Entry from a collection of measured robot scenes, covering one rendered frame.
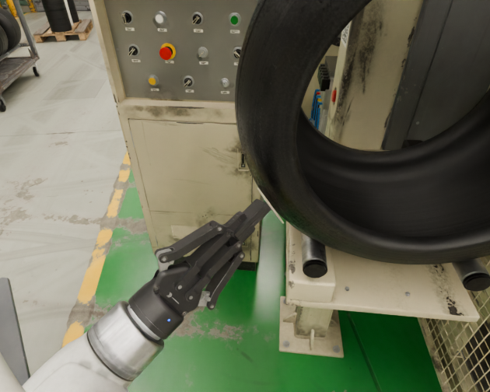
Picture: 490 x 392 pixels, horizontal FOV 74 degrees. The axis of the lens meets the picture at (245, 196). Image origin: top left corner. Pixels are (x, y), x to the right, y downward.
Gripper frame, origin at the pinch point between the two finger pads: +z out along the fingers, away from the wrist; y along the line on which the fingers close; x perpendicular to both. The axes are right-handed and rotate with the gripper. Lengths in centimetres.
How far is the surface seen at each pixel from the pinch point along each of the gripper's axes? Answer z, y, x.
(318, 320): 10, 89, -44
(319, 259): 5.8, 15.9, 1.4
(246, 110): 8.5, -13.9, 1.5
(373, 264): 17.3, 33.2, -1.7
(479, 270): 23.2, 29.6, 17.2
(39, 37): 65, -124, -655
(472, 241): 22.2, 20.5, 17.9
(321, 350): 3, 102, -43
